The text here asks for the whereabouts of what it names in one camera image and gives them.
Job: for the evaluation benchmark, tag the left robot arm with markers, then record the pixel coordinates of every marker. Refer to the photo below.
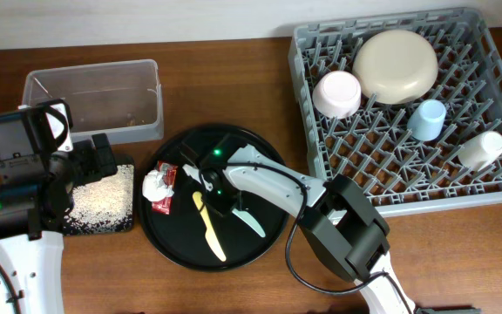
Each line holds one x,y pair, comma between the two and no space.
32,226

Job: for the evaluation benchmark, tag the large cream bowl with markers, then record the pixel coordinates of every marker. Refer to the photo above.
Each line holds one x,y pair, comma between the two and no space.
396,67

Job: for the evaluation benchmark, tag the round black tray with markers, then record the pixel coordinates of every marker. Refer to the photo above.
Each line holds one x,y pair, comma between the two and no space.
180,236

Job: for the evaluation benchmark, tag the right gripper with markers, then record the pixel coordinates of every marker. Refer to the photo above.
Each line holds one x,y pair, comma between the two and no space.
220,209

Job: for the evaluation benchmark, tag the spilled white grains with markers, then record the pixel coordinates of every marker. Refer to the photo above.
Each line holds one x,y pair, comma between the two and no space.
100,200

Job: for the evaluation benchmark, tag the light blue cup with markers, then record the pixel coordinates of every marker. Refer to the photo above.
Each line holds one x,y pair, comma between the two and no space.
427,121

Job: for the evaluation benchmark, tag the white red wrapper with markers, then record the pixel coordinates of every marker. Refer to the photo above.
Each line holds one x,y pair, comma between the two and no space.
164,206

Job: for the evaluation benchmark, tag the light blue plastic knife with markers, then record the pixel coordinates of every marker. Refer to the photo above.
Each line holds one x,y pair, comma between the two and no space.
246,217

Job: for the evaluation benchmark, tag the black rectangular tray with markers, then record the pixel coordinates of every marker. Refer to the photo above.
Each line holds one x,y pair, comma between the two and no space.
103,205

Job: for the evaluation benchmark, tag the yellow plastic knife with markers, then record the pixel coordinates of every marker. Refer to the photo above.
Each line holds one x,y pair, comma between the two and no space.
210,235

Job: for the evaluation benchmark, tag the pink bowl with grains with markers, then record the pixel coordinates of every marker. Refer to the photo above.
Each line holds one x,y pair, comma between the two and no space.
337,95

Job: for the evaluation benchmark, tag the white tissue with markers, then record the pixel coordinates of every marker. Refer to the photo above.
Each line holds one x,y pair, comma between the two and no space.
154,186

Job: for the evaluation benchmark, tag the grey dishwasher rack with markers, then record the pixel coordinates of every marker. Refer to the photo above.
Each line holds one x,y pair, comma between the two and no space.
399,174

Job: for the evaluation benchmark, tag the clear plastic bin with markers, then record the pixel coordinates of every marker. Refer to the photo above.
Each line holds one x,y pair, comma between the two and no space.
122,99

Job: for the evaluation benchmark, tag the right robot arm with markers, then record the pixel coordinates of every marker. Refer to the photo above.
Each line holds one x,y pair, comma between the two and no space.
344,230

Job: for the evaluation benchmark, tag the white cup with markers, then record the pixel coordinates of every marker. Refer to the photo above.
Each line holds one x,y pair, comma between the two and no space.
481,151

